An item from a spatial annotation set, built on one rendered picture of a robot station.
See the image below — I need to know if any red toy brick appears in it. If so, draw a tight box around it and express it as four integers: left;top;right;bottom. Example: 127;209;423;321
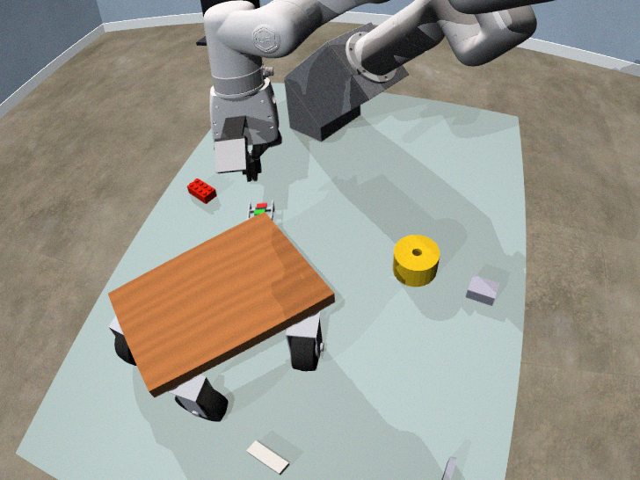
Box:
187;178;217;204

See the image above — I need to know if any yellow cylinder with centre hole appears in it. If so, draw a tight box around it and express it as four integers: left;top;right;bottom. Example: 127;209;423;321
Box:
393;235;440;287

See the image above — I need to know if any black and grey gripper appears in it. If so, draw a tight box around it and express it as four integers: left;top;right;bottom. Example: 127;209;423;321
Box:
210;78;282;182

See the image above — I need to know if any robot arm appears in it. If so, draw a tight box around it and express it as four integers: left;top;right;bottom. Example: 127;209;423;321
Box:
203;0;555;174

